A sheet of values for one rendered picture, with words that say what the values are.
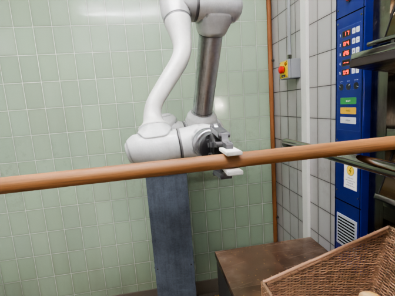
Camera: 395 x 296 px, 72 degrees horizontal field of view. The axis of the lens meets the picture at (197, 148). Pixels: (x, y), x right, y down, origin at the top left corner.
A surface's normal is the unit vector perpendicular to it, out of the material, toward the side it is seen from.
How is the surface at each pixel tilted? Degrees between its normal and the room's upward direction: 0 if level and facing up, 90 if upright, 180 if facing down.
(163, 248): 90
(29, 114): 90
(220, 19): 125
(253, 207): 90
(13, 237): 90
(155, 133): 56
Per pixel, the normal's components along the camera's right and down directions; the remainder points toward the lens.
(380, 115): -0.99, 0.09
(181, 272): 0.12, 0.14
